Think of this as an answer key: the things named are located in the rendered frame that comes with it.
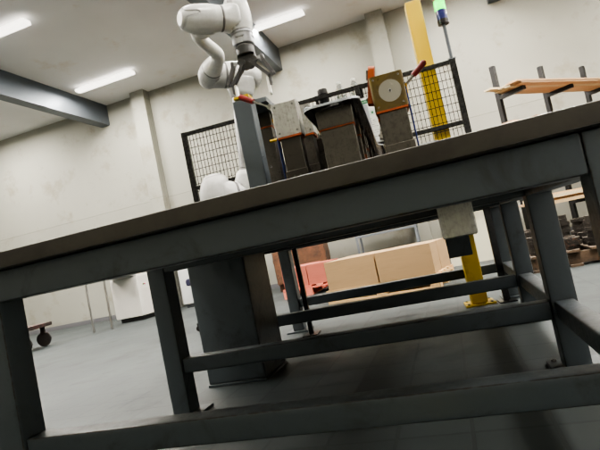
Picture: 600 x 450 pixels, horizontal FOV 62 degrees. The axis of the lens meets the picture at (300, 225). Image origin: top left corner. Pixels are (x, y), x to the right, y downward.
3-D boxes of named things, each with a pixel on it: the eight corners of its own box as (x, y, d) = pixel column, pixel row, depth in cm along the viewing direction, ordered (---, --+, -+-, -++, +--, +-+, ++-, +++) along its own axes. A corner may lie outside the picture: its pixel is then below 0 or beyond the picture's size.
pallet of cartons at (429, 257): (456, 275, 512) (447, 236, 514) (450, 286, 433) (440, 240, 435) (348, 293, 553) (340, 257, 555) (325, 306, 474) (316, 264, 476)
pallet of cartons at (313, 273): (304, 289, 745) (300, 264, 747) (352, 280, 724) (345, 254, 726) (282, 300, 643) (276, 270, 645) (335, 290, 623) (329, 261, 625)
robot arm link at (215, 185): (200, 220, 261) (193, 179, 263) (233, 216, 268) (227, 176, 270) (206, 216, 246) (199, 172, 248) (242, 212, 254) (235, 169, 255)
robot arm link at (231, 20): (250, 38, 209) (219, 39, 204) (242, 4, 210) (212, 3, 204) (257, 26, 199) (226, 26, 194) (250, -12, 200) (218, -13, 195)
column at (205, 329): (208, 387, 242) (182, 254, 245) (235, 370, 271) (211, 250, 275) (267, 379, 233) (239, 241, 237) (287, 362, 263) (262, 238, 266)
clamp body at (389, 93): (435, 177, 158) (410, 66, 160) (391, 187, 161) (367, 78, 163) (434, 179, 167) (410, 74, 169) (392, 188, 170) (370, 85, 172)
